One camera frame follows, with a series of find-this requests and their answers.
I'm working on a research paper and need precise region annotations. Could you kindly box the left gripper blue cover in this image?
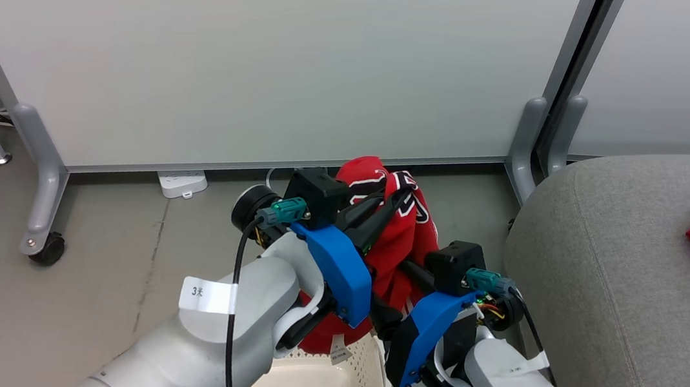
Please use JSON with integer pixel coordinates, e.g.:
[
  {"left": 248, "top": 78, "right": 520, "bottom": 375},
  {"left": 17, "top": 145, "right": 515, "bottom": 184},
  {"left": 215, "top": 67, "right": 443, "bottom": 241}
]
[{"left": 279, "top": 174, "right": 417, "bottom": 334}]

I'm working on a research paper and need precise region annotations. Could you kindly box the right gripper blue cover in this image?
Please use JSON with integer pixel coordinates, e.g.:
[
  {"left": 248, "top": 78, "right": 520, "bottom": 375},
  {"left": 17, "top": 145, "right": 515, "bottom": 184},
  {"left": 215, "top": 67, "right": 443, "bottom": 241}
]
[{"left": 361, "top": 256, "right": 487, "bottom": 387}]

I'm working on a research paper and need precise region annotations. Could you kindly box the red jersey with number print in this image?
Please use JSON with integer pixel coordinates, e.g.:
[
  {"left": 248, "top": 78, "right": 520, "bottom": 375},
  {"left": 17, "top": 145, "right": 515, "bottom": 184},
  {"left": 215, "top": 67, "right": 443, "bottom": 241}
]
[{"left": 290, "top": 148, "right": 451, "bottom": 377}]

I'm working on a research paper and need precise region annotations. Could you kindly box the grey fabric sofa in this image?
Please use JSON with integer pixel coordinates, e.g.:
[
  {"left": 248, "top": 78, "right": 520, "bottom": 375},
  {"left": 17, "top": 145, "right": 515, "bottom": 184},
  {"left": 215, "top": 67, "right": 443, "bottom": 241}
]
[{"left": 489, "top": 129, "right": 690, "bottom": 387}]

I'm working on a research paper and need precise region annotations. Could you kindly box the beige plastic laundry basket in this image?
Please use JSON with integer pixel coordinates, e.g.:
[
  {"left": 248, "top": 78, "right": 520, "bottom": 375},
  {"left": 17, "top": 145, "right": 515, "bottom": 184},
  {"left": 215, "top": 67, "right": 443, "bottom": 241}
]
[{"left": 229, "top": 316, "right": 401, "bottom": 387}]

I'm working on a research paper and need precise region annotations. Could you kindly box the white paper label strip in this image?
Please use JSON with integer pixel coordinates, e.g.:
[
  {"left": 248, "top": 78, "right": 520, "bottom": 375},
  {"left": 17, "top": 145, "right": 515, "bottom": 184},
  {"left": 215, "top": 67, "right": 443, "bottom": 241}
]
[{"left": 502, "top": 346, "right": 553, "bottom": 382}]

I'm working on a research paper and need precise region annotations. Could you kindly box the white paper label with writing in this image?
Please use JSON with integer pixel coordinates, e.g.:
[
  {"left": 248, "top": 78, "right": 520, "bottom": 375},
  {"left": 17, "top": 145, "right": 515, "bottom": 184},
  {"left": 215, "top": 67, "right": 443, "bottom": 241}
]
[{"left": 178, "top": 275, "right": 240, "bottom": 317}]

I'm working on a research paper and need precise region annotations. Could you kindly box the white power strip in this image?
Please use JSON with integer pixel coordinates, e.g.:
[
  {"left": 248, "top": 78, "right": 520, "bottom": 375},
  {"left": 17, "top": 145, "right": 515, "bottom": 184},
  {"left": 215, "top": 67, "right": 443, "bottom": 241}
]
[{"left": 155, "top": 165, "right": 210, "bottom": 204}]

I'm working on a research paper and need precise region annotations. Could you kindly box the large white partition board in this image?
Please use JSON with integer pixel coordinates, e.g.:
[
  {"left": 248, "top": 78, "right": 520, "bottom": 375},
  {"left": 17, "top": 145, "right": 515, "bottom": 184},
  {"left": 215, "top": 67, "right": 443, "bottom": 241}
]
[{"left": 0, "top": 0, "right": 602, "bottom": 228}]

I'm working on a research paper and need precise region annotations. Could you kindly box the black caster wheel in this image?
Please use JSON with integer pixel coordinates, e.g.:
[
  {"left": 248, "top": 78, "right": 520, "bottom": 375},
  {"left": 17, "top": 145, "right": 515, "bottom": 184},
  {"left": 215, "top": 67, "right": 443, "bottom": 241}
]
[{"left": 27, "top": 228, "right": 68, "bottom": 269}]

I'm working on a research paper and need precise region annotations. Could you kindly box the grey partition foot with caster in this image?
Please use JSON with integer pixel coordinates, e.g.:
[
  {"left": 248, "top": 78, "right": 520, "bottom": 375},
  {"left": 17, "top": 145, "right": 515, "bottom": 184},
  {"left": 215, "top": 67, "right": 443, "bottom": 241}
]
[{"left": 0, "top": 102, "right": 78, "bottom": 260}]

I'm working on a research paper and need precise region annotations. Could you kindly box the teal right camera connector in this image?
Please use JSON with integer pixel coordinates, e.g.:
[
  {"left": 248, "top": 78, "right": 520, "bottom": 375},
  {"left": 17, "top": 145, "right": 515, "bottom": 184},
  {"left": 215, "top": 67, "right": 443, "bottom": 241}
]
[{"left": 463, "top": 266, "right": 516, "bottom": 298}]

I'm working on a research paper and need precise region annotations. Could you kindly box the teal camera connector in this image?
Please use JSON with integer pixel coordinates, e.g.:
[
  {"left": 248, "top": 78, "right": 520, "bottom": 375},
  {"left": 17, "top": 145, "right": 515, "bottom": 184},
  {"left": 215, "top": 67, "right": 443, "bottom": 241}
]
[
  {"left": 463, "top": 266, "right": 516, "bottom": 298},
  {"left": 254, "top": 193, "right": 310, "bottom": 229}
]

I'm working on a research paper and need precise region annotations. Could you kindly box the teal left camera connector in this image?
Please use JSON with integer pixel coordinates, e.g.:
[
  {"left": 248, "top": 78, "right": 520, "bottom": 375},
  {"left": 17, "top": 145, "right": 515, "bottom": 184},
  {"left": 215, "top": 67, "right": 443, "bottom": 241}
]
[{"left": 254, "top": 193, "right": 310, "bottom": 229}]

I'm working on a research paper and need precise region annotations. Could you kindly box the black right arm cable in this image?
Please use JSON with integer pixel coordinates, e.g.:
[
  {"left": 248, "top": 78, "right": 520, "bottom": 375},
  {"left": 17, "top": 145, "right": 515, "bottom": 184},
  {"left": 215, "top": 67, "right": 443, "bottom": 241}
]
[{"left": 492, "top": 284, "right": 569, "bottom": 387}]

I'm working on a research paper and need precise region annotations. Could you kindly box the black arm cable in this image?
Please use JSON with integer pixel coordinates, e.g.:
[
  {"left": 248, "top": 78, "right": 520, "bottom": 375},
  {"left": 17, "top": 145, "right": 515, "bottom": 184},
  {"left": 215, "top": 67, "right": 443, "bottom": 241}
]
[
  {"left": 492, "top": 284, "right": 569, "bottom": 387},
  {"left": 219, "top": 208, "right": 268, "bottom": 387}
]

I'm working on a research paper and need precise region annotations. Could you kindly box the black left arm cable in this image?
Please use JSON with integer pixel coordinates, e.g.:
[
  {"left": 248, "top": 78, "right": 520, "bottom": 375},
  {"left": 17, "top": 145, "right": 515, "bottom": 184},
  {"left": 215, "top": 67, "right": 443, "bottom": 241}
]
[{"left": 219, "top": 208, "right": 268, "bottom": 387}]

